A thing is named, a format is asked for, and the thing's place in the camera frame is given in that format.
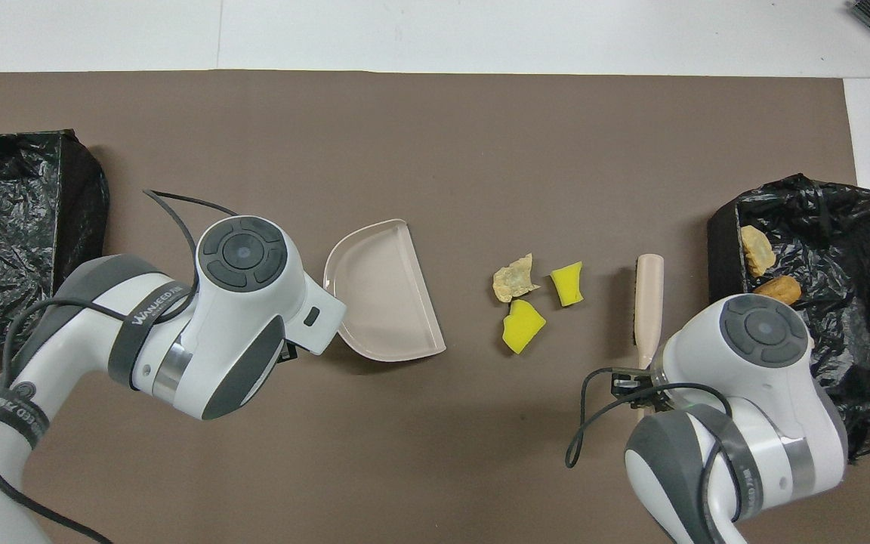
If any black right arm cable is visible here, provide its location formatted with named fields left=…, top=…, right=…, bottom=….
left=565, top=368, right=734, bottom=469

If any yellow sponge piece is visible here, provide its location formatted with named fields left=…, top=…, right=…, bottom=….
left=551, top=261, right=585, bottom=308
left=501, top=299, right=547, bottom=355

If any beige hand brush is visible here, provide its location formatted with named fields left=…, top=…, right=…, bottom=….
left=633, top=254, right=665, bottom=421

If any beige ridged dumpling toy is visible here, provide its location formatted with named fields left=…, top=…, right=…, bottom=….
left=740, top=224, right=777, bottom=277

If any beige plastic dustpan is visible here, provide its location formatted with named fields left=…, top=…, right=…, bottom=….
left=323, top=219, right=447, bottom=363

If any black bag lined bin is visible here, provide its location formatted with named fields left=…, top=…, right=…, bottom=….
left=708, top=173, right=870, bottom=463
left=0, top=129, right=111, bottom=352

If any beige foam chunk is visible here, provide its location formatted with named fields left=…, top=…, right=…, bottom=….
left=492, top=253, right=541, bottom=304

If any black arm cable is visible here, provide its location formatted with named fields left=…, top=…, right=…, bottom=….
left=565, top=368, right=734, bottom=469
left=0, top=189, right=239, bottom=544

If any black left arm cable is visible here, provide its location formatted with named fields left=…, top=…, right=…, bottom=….
left=0, top=189, right=239, bottom=544

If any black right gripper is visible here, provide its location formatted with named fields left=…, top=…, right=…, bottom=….
left=611, top=366, right=674, bottom=413

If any brown bread roll toy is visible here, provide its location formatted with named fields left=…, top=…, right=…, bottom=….
left=754, top=275, right=803, bottom=304

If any brown table mat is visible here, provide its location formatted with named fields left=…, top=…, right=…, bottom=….
left=0, top=70, right=870, bottom=544

